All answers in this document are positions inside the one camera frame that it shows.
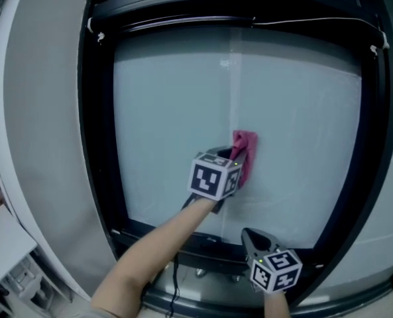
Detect white flat board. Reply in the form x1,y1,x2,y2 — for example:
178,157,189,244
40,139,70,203
0,203,38,290

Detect person's right forearm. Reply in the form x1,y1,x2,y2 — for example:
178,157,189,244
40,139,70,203
263,289,296,318

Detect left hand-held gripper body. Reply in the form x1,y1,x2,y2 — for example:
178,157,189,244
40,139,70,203
180,146,244,215

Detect person's left forearm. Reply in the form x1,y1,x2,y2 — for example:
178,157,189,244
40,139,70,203
89,197,219,318

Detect grey machine parts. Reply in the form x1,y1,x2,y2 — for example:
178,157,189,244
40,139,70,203
0,252,75,318

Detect thin black cable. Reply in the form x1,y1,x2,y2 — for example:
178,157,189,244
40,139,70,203
168,252,181,318

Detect white cable tie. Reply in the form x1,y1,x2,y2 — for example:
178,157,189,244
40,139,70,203
369,31,391,58

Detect red cloth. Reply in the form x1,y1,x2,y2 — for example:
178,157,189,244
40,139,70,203
229,130,259,189

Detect thin white wire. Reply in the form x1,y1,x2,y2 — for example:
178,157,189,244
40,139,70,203
251,16,384,32

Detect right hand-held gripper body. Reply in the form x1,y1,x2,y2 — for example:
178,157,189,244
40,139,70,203
241,227,304,293

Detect window glass pane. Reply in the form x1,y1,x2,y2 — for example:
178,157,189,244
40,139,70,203
112,24,363,250

